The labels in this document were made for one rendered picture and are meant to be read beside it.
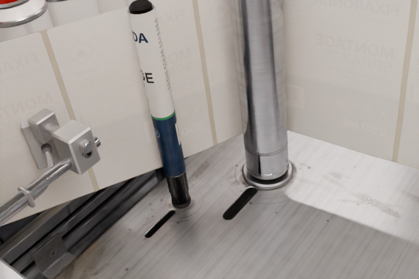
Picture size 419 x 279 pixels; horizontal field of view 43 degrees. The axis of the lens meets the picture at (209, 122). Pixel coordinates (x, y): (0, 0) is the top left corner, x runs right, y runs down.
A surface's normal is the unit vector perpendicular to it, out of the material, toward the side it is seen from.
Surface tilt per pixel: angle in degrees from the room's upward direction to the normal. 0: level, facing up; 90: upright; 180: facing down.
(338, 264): 0
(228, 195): 0
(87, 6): 90
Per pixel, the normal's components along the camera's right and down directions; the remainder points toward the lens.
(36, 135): -0.61, 0.53
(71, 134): -0.11, -0.80
